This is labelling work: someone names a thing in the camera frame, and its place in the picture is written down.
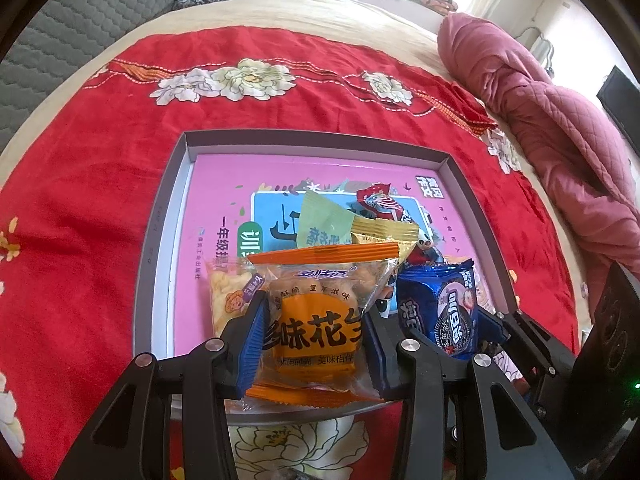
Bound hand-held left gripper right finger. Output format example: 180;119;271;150
362;310;576;480

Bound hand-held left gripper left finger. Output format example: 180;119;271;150
70;292;271;480

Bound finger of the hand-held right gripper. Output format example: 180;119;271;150
477;310;576;378

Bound blue cookie packet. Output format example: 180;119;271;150
396;259;484;359

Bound orange peanut snack packet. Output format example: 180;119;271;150
246;241;402;409

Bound grey cardboard box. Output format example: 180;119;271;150
131;130;522;427

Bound green snack packet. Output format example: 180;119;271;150
299;190;357;250

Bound white panda print packet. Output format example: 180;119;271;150
372;280;402;322

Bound clear twisted snack packet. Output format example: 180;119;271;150
206;264;267;343

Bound yellow panda snack packet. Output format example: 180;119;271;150
350;214;444;267

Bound blue red striped packet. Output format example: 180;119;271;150
356;184;414;224

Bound pink book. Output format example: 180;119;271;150
171;154;502;363

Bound pink quilt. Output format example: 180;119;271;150
436;11;640;313

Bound red floral blanket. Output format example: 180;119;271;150
0;30;583;480

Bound black television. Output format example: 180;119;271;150
596;64;640;157

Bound white metal rack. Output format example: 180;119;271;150
520;25;557;79

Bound crumpled pink clothes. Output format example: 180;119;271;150
420;0;459;17

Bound grey quilted headboard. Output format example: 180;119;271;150
0;0;217;142

